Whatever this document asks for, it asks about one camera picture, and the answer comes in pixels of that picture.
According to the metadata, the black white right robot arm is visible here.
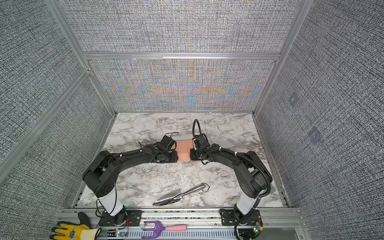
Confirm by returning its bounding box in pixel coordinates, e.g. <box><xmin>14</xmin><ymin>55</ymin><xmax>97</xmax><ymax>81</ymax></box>
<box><xmin>190</xmin><ymin>119</ymin><xmax>273</xmax><ymax>216</ymax></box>

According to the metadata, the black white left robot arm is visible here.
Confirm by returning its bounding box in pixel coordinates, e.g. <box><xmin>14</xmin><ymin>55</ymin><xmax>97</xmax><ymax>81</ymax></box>
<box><xmin>83</xmin><ymin>135</ymin><xmax>178</xmax><ymax>217</ymax></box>

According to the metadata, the silver metal garden trowel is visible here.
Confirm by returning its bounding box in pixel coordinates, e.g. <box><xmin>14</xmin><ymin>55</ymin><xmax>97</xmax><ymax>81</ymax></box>
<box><xmin>153</xmin><ymin>183</ymin><xmax>210</xmax><ymax>207</ymax></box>

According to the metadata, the purple pink garden fork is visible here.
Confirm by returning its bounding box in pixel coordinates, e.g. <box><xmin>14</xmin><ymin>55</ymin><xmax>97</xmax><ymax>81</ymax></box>
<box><xmin>142</xmin><ymin>221</ymin><xmax>188</xmax><ymax>240</ymax></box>

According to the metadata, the yellow black work glove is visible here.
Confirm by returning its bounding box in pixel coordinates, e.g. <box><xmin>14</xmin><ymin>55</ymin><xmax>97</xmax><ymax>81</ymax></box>
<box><xmin>49</xmin><ymin>212</ymin><xmax>102</xmax><ymax>240</ymax></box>

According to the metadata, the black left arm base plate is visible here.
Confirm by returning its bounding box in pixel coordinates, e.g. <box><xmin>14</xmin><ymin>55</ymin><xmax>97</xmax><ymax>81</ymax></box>
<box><xmin>99</xmin><ymin>209</ymin><xmax>143</xmax><ymax>227</ymax></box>

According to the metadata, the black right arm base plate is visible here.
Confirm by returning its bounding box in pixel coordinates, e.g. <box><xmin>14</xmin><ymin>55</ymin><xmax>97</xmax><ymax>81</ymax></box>
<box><xmin>219</xmin><ymin>209</ymin><xmax>263</xmax><ymax>226</ymax></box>

